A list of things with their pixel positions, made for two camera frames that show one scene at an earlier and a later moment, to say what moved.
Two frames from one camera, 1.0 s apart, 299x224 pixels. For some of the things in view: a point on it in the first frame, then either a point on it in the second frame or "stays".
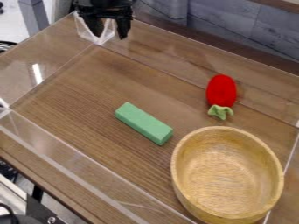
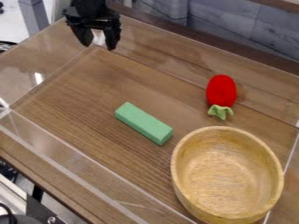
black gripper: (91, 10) to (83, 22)
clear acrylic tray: (154, 119) stays
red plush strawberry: (221, 91) stays
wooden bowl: (227, 175) stays
